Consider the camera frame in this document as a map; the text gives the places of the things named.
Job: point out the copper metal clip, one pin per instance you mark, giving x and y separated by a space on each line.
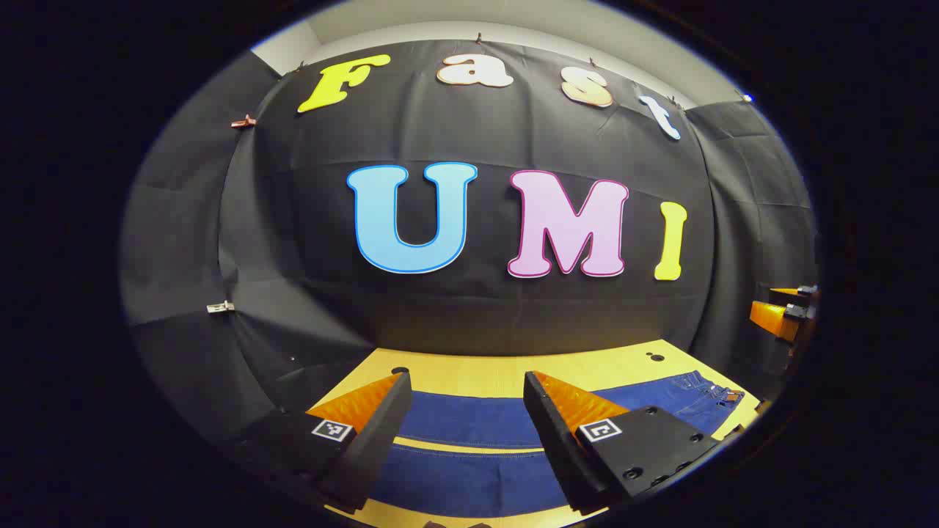
243 122

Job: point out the blue denim jeans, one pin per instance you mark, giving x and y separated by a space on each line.
469 422

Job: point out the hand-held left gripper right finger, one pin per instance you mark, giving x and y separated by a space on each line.
550 433

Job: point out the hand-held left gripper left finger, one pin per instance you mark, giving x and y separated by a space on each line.
381 433

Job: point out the black backdrop cloth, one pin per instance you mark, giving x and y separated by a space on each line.
477 315

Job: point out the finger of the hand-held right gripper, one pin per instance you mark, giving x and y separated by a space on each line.
774 319
796 293

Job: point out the silver metal clip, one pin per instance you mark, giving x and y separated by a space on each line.
220 307

